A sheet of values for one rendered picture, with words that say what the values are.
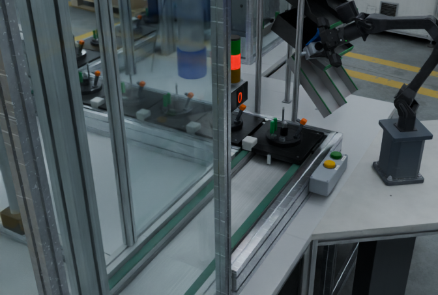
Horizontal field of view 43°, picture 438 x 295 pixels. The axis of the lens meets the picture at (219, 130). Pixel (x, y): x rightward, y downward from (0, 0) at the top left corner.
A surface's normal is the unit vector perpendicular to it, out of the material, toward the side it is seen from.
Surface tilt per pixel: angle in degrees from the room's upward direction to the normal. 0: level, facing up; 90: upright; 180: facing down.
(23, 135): 90
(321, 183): 90
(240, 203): 0
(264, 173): 0
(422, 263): 0
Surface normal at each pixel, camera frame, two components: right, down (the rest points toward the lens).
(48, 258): 0.87, 0.23
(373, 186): -0.01, -0.88
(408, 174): 0.13, 0.47
